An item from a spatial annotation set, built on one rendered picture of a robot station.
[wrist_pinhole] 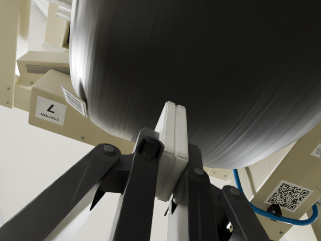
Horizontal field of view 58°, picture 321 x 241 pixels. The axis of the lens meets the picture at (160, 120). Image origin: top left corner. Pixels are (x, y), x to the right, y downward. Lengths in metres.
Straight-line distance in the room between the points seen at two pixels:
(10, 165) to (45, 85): 2.57
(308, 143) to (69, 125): 0.67
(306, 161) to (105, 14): 0.49
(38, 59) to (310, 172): 0.87
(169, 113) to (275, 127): 0.16
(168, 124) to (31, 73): 0.94
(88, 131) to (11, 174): 2.48
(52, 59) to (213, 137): 0.79
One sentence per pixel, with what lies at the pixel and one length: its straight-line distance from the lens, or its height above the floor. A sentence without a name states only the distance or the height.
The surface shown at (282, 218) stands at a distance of 0.71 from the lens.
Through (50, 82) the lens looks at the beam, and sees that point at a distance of 0.96.
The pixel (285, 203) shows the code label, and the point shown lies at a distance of 0.71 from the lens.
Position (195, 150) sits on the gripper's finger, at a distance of 0.17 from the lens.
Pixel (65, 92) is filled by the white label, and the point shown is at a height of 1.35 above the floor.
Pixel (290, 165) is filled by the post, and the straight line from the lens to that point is 0.64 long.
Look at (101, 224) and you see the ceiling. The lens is 3.08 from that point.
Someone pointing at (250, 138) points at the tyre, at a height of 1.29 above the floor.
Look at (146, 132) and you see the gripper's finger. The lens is 0.17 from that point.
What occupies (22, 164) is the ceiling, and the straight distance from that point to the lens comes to 3.47.
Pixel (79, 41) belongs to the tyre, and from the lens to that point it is 0.32.
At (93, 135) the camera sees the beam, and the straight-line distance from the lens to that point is 0.95.
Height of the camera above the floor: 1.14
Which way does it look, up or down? 32 degrees up
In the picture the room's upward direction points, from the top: 157 degrees counter-clockwise
